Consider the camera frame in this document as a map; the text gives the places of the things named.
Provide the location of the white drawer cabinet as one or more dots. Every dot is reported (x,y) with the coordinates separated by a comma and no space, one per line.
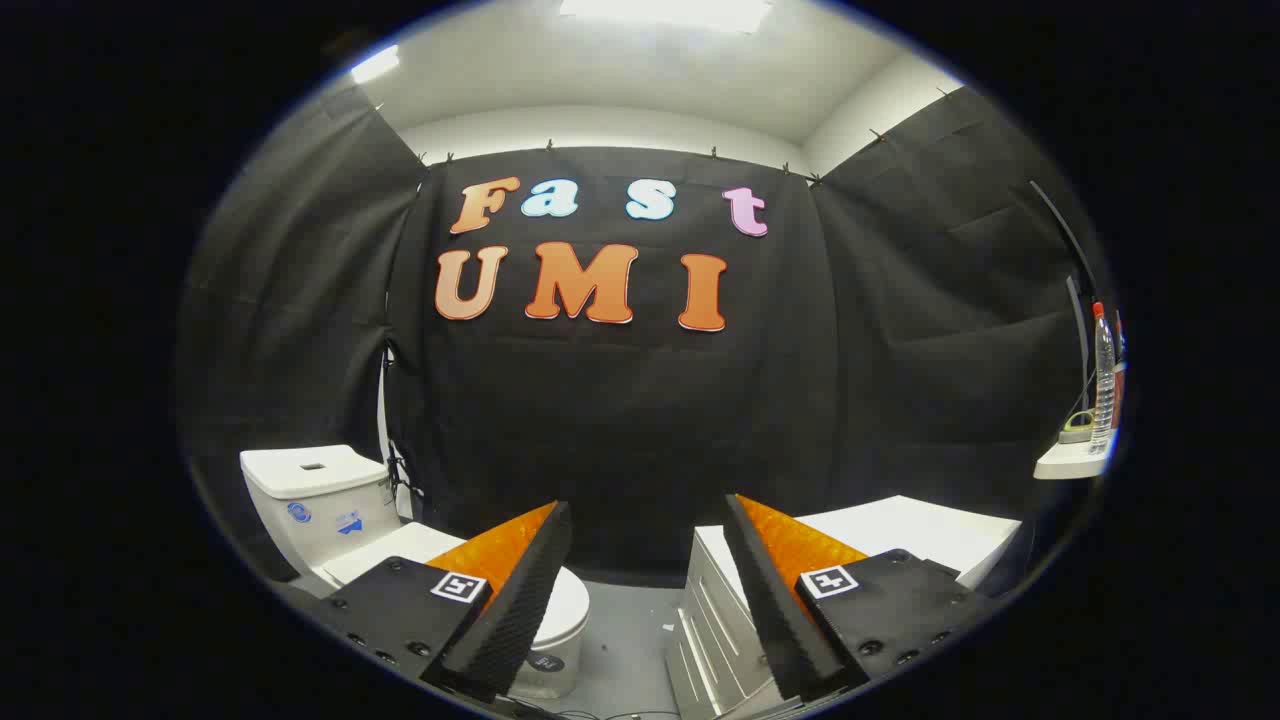
(900,530)

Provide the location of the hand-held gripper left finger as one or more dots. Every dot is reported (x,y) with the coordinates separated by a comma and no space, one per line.
(520,600)

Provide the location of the black tripod stand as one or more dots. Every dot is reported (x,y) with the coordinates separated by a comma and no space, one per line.
(402,482)

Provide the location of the white shelf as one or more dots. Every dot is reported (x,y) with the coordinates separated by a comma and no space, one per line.
(1070,462)

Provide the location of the white toilet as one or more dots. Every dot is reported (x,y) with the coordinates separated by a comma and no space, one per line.
(315,500)

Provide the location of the small ceiling light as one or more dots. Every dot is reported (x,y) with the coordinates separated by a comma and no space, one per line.
(375,65)

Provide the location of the large ceiling light panel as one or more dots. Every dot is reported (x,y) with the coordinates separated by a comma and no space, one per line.
(665,12)

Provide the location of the clear plastic water bottle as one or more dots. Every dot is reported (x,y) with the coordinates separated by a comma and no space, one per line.
(1102,390)

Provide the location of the black backdrop cloth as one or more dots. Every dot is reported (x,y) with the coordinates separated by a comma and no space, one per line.
(620,420)

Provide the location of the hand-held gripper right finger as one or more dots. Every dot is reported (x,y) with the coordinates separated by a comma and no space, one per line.
(775,610)

